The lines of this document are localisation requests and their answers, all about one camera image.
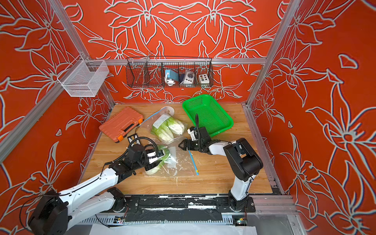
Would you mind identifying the chinese cabbage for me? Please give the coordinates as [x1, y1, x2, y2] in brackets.
[145, 146, 171, 176]

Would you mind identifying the blue white device in basket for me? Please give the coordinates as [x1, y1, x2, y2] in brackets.
[164, 69, 179, 86]

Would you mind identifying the clear zip-top bag blue seal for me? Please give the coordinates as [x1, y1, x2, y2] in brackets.
[145, 141, 199, 178]

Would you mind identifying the white tape roll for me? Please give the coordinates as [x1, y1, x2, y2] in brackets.
[160, 106, 175, 116]

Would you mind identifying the white round dial device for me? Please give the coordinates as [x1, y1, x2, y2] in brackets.
[179, 70, 195, 87]

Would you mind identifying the clear acrylic wall bin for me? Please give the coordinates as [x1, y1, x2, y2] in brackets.
[57, 55, 109, 98]

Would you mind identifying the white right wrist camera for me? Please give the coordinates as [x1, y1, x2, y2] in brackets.
[188, 126, 199, 141]

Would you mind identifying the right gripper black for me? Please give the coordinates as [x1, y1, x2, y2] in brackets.
[178, 139, 204, 151]

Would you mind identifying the orange plastic tool case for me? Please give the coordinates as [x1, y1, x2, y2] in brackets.
[99, 107, 144, 143]

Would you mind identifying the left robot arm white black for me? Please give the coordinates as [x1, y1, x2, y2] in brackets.
[27, 138, 169, 235]

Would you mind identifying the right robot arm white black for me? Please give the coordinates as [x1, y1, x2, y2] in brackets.
[178, 115, 263, 212]

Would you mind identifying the white button box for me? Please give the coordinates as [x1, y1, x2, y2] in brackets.
[198, 74, 210, 86]

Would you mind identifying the black wire wall basket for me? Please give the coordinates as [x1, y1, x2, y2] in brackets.
[126, 56, 214, 88]

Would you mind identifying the green plastic basket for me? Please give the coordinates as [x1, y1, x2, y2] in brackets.
[182, 95, 234, 137]

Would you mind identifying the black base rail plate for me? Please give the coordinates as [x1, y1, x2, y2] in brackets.
[98, 195, 256, 226]

